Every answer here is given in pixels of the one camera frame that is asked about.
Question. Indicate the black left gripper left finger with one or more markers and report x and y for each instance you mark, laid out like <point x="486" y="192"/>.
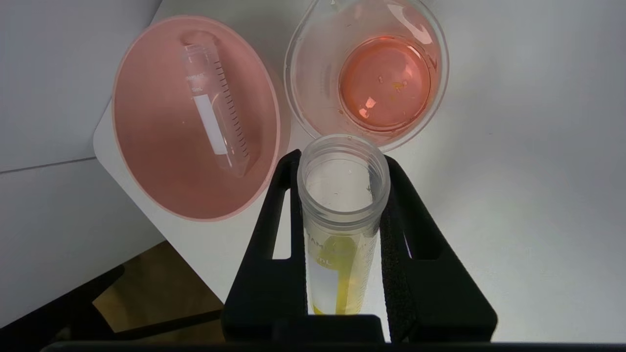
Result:
<point x="264" y="288"/>

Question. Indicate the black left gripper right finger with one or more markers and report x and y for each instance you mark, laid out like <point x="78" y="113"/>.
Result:
<point x="430" y="293"/>

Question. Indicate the test tube with yellow pigment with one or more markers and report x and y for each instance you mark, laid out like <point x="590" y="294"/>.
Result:
<point x="342" y="244"/>

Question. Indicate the clear graduated plastic test tube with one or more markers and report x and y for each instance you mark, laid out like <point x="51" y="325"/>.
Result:
<point x="215" y="107"/>

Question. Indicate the clear glass beaker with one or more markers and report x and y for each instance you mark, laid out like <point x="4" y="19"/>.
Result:
<point x="386" y="83"/>

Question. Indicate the pink plastic bowl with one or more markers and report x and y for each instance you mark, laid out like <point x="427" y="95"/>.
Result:
<point x="161" y="161"/>

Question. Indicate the dark furniture beside table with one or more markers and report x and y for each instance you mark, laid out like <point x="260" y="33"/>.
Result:
<point x="58" y="313"/>

